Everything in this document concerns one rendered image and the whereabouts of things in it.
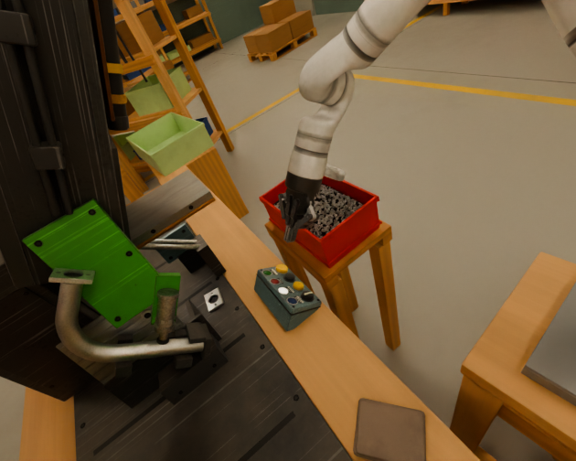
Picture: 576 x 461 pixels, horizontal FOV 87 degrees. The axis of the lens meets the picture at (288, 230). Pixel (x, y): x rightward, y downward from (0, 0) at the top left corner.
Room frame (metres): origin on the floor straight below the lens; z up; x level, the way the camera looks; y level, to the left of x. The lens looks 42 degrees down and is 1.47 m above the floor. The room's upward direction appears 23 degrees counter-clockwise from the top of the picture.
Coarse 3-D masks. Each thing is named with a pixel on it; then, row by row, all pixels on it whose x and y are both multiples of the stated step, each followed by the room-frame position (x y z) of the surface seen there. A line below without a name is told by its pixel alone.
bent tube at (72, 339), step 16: (64, 272) 0.40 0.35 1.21; (80, 272) 0.41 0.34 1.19; (64, 288) 0.38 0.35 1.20; (80, 288) 0.39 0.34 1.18; (64, 304) 0.37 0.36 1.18; (64, 320) 0.36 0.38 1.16; (64, 336) 0.35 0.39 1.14; (80, 336) 0.35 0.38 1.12; (80, 352) 0.34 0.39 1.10; (96, 352) 0.34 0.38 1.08; (112, 352) 0.34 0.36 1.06; (128, 352) 0.34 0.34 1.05; (144, 352) 0.34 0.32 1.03; (160, 352) 0.34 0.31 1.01; (176, 352) 0.34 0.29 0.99; (192, 352) 0.34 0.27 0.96
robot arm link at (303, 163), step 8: (296, 152) 0.52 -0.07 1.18; (304, 152) 0.51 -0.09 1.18; (312, 152) 0.50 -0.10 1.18; (296, 160) 0.51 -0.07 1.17; (304, 160) 0.50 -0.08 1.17; (312, 160) 0.50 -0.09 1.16; (320, 160) 0.50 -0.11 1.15; (288, 168) 0.53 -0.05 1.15; (296, 168) 0.51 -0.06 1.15; (304, 168) 0.50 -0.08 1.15; (312, 168) 0.49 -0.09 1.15; (320, 168) 0.50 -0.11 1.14; (328, 168) 0.52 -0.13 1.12; (336, 168) 0.52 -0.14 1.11; (304, 176) 0.49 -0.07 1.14; (312, 176) 0.49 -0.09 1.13; (320, 176) 0.50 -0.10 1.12; (328, 176) 0.51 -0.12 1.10; (336, 176) 0.50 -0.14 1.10; (344, 176) 0.50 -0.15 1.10
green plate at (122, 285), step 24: (72, 216) 0.45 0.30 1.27; (96, 216) 0.46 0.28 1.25; (24, 240) 0.43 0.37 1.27; (48, 240) 0.43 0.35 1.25; (72, 240) 0.44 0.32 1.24; (96, 240) 0.44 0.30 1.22; (120, 240) 0.45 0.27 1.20; (48, 264) 0.42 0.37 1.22; (72, 264) 0.42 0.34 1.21; (96, 264) 0.43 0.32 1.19; (120, 264) 0.43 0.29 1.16; (144, 264) 0.43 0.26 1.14; (96, 288) 0.41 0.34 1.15; (120, 288) 0.41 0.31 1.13; (144, 288) 0.41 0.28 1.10; (120, 312) 0.39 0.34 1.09
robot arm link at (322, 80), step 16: (336, 48) 0.51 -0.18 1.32; (352, 48) 0.49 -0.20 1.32; (320, 64) 0.53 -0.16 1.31; (336, 64) 0.50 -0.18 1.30; (352, 64) 0.49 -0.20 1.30; (368, 64) 0.50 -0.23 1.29; (304, 80) 0.54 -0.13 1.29; (320, 80) 0.52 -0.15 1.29; (336, 80) 0.53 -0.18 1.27; (304, 96) 0.54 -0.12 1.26; (320, 96) 0.52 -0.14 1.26; (336, 96) 0.53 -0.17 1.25
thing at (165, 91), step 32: (128, 0) 2.95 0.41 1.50; (160, 0) 3.27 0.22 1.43; (128, 32) 3.07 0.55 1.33; (160, 32) 3.32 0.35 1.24; (128, 64) 2.97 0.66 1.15; (160, 64) 2.92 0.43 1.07; (192, 64) 3.29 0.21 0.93; (128, 96) 3.16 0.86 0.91; (160, 96) 3.01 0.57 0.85; (192, 96) 3.10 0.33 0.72; (224, 128) 3.31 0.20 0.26; (128, 160) 3.47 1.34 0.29
